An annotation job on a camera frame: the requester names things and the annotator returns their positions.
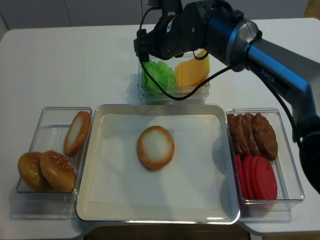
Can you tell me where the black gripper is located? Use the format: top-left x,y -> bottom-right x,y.
133,14 -> 206,60

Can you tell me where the blue and black robot arm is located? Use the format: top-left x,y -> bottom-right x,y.
133,0 -> 320,190

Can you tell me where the yellow cheese slices stack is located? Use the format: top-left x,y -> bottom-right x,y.
174,54 -> 210,94

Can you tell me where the clear lettuce and cheese container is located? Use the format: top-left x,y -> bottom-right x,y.
137,53 -> 210,105

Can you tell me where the green lettuce pile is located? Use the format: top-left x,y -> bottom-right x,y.
142,59 -> 177,96

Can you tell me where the brown meat patty leftmost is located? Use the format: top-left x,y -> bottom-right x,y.
227,114 -> 237,151

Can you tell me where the brown meat patty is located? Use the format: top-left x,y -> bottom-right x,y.
227,114 -> 237,151
252,112 -> 278,161
243,112 -> 262,156
235,114 -> 251,158

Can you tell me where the bottom bun on tray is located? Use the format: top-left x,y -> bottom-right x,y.
137,125 -> 175,171

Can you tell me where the brown meat patty rightmost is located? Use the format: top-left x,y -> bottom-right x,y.
252,112 -> 278,161

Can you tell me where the red tomato slice back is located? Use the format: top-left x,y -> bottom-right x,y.
235,154 -> 247,199

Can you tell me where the red tomato slice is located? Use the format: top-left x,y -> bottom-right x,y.
242,155 -> 255,200
247,156 -> 260,200
235,154 -> 247,199
252,156 -> 278,201

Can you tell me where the white metal tray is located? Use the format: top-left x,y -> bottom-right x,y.
75,104 -> 241,225

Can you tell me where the leaning bottom bun half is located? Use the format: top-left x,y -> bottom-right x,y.
64,111 -> 91,157

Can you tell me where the clear bun container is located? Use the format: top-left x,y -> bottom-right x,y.
14,107 -> 92,220

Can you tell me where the red tomato slice front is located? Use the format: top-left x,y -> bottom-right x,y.
252,156 -> 278,201

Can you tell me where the clear patty and tomato container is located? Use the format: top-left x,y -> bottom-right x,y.
225,108 -> 305,214

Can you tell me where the sesame top bun right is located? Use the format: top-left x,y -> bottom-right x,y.
40,150 -> 76,193

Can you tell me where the sesame bun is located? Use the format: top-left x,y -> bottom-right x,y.
17,152 -> 52,192
40,150 -> 76,193

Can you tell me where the sesame top bun left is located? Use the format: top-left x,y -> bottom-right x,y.
17,152 -> 52,192

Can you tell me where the black cable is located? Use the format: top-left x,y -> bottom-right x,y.
136,4 -> 305,151

